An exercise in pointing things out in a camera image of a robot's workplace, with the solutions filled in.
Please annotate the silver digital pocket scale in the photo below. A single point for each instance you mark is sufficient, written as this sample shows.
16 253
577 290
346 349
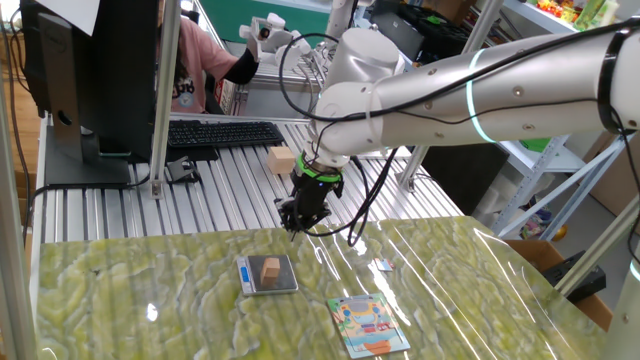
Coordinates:
287 282

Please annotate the grey metal case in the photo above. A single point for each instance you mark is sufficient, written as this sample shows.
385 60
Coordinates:
400 32

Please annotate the cartoon bus puzzle board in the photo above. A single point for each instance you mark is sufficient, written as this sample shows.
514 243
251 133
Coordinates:
367 325

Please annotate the black plastic crate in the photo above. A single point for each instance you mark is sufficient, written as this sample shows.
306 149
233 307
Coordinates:
440 30

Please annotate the large wooden block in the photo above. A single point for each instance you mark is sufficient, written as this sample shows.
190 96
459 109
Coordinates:
281 160

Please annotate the black keyboard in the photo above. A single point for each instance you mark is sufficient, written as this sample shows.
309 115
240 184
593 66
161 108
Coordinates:
225 134

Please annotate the black phone stand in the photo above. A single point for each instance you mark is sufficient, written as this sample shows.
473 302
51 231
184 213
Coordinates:
180 170

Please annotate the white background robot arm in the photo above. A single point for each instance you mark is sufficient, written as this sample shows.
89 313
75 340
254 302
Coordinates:
340 17

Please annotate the black power adapter box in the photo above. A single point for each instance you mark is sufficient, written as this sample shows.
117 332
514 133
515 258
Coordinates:
585 282

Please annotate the black computer case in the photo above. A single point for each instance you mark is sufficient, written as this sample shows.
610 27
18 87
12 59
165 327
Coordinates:
465 180

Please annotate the white metal shelf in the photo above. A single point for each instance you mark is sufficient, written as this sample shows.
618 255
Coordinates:
530 14

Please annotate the black computer monitor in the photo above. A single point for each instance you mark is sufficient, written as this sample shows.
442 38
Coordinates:
115 75

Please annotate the brown cardboard box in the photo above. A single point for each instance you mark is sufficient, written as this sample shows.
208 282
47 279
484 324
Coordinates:
535 252

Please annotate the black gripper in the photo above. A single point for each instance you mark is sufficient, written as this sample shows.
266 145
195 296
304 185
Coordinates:
312 191

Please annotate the green marble pattern mat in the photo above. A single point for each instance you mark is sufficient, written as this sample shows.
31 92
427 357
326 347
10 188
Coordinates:
150 280

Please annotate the small wooden cube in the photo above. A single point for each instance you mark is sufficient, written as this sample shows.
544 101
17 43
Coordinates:
270 272

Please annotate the white paper sheet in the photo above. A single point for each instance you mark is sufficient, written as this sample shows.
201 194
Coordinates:
75 12

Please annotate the white handheld controller device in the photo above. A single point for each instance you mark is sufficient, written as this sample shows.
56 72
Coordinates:
290 52

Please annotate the person in pink shirt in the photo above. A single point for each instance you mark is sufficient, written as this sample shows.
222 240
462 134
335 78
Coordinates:
205 60

